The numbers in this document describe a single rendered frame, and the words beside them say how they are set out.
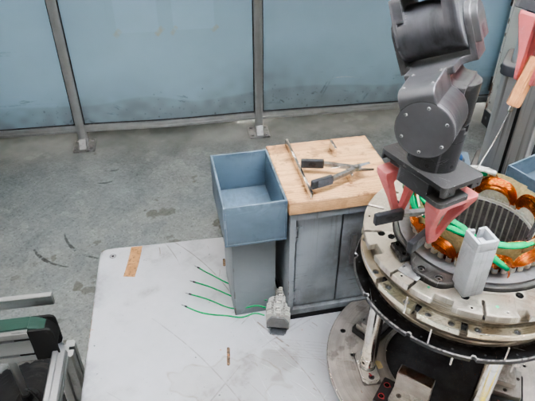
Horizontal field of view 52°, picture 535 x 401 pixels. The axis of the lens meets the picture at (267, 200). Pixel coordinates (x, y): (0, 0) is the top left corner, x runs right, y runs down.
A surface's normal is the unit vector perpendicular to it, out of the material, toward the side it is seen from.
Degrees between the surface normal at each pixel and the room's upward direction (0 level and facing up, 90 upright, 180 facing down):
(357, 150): 0
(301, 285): 90
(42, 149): 0
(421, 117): 87
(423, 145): 87
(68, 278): 0
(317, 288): 90
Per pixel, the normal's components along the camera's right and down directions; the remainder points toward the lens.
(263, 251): 0.21, 0.58
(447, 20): -0.54, 0.31
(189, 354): 0.00, -0.80
